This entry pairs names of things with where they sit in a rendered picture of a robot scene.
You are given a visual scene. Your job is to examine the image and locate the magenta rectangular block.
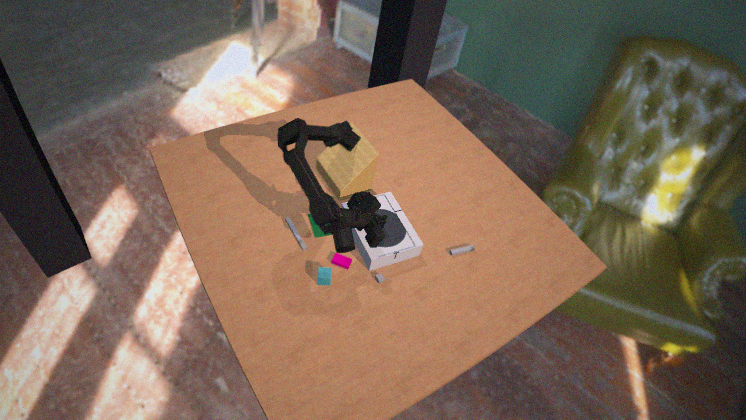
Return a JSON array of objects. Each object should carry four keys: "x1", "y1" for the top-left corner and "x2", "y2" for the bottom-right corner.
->
[{"x1": 331, "y1": 253, "x2": 352, "y2": 270}]

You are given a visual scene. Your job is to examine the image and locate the teal block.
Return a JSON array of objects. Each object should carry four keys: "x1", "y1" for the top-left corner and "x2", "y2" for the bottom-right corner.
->
[{"x1": 318, "y1": 267, "x2": 331, "y2": 286}]

